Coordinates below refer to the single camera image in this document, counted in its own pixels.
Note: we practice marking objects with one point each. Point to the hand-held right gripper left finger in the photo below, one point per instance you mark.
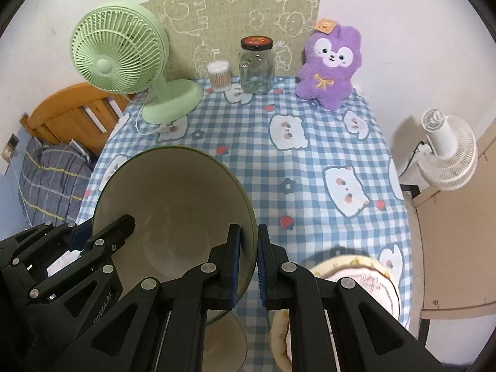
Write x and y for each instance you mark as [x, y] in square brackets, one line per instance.
[233, 267]

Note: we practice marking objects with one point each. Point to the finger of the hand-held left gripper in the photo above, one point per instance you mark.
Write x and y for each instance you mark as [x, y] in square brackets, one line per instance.
[82, 234]
[116, 230]

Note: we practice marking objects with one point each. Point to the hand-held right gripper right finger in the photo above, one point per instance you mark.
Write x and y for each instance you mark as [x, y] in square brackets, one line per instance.
[263, 267]

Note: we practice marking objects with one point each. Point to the green-rimmed bowl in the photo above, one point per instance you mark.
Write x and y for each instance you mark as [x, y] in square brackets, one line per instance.
[166, 193]

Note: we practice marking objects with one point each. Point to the yellow floral plate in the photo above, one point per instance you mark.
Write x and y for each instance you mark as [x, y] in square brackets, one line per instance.
[281, 341]

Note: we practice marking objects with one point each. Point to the white cloth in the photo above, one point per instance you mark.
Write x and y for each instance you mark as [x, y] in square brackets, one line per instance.
[62, 261]

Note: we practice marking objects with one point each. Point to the grey plaid pillow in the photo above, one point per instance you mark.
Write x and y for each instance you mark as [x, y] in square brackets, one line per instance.
[54, 182]

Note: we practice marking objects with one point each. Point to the blue checkered tablecloth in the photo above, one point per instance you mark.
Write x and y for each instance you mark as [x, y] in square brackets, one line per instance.
[310, 162]

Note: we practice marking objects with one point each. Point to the wooden bed headboard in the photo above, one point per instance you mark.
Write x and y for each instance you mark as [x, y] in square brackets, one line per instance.
[66, 116]

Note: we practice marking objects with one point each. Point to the green desk fan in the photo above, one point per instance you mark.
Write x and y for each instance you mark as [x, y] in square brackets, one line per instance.
[112, 54]

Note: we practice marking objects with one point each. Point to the cotton swab container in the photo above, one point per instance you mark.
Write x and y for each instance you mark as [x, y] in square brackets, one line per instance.
[219, 77]

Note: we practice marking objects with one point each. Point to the glass jar with black lid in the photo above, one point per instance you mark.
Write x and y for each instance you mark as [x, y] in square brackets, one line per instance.
[255, 69]

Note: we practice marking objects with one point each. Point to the purple plush toy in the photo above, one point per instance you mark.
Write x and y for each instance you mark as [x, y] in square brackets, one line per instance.
[329, 73]

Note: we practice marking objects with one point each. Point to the white standing fan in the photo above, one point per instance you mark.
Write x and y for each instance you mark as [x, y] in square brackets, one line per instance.
[445, 151]

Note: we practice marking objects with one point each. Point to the beige door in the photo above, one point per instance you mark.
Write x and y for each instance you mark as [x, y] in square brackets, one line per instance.
[487, 151]

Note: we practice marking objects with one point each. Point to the white wall socket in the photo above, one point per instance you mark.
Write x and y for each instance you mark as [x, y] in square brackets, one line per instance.
[7, 152]

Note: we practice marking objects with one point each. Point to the dark wall switch panel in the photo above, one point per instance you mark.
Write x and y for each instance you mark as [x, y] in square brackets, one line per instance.
[13, 141]

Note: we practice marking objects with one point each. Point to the green cartoon print wall mat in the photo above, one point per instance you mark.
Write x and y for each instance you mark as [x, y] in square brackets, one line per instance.
[232, 11]

